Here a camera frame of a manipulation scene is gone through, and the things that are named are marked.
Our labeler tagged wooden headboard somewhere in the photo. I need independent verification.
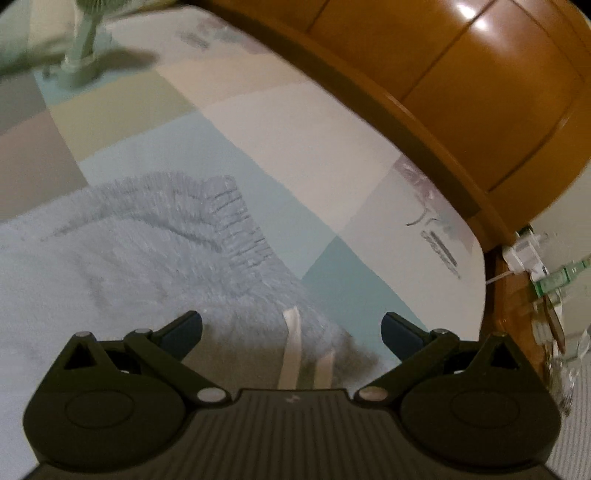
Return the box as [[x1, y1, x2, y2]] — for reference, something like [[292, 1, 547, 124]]
[[198, 0, 591, 260]]

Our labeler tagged light blue fleece hoodie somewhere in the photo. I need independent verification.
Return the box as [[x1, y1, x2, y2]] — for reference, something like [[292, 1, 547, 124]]
[[0, 171, 385, 480]]

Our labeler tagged wooden nightstand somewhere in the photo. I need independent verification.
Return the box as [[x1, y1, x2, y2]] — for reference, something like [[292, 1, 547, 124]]
[[484, 249, 591, 416]]

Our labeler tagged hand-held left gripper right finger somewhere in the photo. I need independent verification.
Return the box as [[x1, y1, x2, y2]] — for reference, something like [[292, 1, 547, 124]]
[[353, 311, 544, 408]]

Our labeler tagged white power adapter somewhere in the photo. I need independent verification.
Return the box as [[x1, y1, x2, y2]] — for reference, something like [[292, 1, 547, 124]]
[[502, 225, 551, 278]]

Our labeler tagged green handheld fan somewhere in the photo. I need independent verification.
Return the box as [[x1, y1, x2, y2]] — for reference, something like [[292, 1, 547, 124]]
[[44, 0, 136, 91]]

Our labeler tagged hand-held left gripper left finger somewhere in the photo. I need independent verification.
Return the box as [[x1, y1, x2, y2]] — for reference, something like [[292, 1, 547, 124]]
[[39, 310, 230, 407]]

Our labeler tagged brown oblong object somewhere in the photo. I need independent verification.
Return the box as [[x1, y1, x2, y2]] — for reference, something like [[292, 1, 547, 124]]
[[542, 295, 567, 352]]

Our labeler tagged green and white tube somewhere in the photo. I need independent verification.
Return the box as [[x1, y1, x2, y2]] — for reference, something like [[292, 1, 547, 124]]
[[533, 259, 591, 297]]

